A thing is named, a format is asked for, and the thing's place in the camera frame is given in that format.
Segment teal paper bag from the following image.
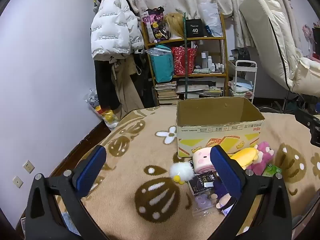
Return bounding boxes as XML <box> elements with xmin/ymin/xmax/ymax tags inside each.
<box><xmin>149</xmin><ymin>45</ymin><xmax>175</xmax><ymax>83</ymax></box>

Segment red gift bag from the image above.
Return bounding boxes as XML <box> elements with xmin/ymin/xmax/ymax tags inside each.
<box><xmin>171</xmin><ymin>45</ymin><xmax>198</xmax><ymax>77</ymax></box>

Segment purple patterned bag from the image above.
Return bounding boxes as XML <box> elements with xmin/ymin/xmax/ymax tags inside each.
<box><xmin>142</xmin><ymin>7</ymin><xmax>168</xmax><ymax>44</ymax></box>

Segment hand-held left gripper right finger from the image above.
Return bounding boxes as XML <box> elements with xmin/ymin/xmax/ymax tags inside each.
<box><xmin>209</xmin><ymin>145</ymin><xmax>293</xmax><ymax>240</ymax></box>

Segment purple-haired doll plush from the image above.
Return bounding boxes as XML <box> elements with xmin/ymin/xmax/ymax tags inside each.
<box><xmin>212</xmin><ymin>177</ymin><xmax>238</xmax><ymax>217</ymax></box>

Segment yellow plush toy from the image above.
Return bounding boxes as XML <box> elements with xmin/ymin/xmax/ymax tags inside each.
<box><xmin>230</xmin><ymin>146</ymin><xmax>259</xmax><ymax>169</ymax></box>

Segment printed cardboard box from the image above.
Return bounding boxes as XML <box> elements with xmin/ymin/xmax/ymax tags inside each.
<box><xmin>176</xmin><ymin>96</ymin><xmax>266</xmax><ymax>158</ymax></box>

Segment blonde wig head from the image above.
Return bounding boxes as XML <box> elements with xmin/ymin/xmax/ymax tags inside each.
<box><xmin>164</xmin><ymin>12</ymin><xmax>187</xmax><ymax>40</ymax></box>

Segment cream mattress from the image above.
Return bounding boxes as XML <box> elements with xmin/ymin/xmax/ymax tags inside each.
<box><xmin>239</xmin><ymin>0</ymin><xmax>320</xmax><ymax>97</ymax></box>

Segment row of cosmetic bottles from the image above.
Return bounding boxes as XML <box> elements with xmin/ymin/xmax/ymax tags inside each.
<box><xmin>200</xmin><ymin>51</ymin><xmax>225</xmax><ymax>72</ymax></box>

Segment plastic bag with yellow items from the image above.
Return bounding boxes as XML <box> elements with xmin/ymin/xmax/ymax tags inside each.
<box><xmin>84</xmin><ymin>89</ymin><xmax>120</xmax><ymax>130</ymax></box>

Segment green packet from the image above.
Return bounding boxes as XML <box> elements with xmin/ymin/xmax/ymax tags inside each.
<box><xmin>261</xmin><ymin>163</ymin><xmax>282</xmax><ymax>178</ymax></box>

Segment white trolley cart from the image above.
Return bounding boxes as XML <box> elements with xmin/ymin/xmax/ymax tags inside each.
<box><xmin>228</xmin><ymin>60</ymin><xmax>258</xmax><ymax>103</ymax></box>

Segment stack of books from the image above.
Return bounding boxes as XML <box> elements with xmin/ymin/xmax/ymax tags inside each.
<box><xmin>155</xmin><ymin>81</ymin><xmax>179</xmax><ymax>106</ymax></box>

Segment wooden bookshelf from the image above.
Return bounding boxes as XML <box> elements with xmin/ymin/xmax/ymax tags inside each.
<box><xmin>141</xmin><ymin>12</ymin><xmax>229</xmax><ymax>105</ymax></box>

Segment green pole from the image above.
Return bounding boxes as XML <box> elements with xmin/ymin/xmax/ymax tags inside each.
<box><xmin>182</xmin><ymin>11</ymin><xmax>190</xmax><ymax>100</ymax></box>

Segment black tissue pack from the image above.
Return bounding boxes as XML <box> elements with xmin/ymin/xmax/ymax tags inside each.
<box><xmin>187</xmin><ymin>171</ymin><xmax>220</xmax><ymax>195</ymax></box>

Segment pink pig face squishy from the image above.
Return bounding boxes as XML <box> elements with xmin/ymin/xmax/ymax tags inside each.
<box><xmin>192</xmin><ymin>147</ymin><xmax>216</xmax><ymax>175</ymax></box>

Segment pink bear plush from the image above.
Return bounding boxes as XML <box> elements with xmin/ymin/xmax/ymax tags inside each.
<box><xmin>246</xmin><ymin>141</ymin><xmax>275</xmax><ymax>176</ymax></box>

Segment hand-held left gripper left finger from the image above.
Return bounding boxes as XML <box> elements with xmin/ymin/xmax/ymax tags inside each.
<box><xmin>25</xmin><ymin>145</ymin><xmax>107</xmax><ymax>240</ymax></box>

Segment pile of papers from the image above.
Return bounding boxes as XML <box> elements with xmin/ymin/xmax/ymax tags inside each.
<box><xmin>176</xmin><ymin>80</ymin><xmax>224</xmax><ymax>98</ymax></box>

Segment purple item in clear bag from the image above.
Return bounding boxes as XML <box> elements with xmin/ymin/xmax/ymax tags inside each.
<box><xmin>192</xmin><ymin>192</ymin><xmax>225</xmax><ymax>215</ymax></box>

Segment beige printed blanket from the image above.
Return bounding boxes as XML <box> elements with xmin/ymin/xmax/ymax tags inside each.
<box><xmin>49</xmin><ymin>105</ymin><xmax>320</xmax><ymax>230</ymax></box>

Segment black box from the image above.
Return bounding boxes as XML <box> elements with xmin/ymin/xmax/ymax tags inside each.
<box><xmin>185</xmin><ymin>19</ymin><xmax>206</xmax><ymax>38</ymax></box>

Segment white puffer jacket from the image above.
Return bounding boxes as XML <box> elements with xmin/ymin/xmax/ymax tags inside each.
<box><xmin>90</xmin><ymin>0</ymin><xmax>145</xmax><ymax>60</ymax></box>

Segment beige trousers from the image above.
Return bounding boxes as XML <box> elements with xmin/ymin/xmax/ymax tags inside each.
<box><xmin>111</xmin><ymin>55</ymin><xmax>145</xmax><ymax>120</ymax></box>

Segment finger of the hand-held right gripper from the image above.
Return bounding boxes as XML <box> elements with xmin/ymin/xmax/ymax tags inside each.
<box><xmin>295</xmin><ymin>109</ymin><xmax>320</xmax><ymax>145</ymax></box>

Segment pink fan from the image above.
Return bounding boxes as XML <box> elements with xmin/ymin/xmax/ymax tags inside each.
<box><xmin>302</xmin><ymin>24</ymin><xmax>314</xmax><ymax>50</ymax></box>

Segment white fluffy duck toy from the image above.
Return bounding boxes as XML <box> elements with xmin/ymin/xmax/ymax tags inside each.
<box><xmin>170</xmin><ymin>161</ymin><xmax>195</xmax><ymax>185</ymax></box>

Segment white plastic bag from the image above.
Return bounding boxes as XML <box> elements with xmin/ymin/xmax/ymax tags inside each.
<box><xmin>197</xmin><ymin>2</ymin><xmax>223</xmax><ymax>37</ymax></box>

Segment black hanging garment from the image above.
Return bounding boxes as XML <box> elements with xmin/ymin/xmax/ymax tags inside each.
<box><xmin>94</xmin><ymin>59</ymin><xmax>121</xmax><ymax>110</ymax></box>

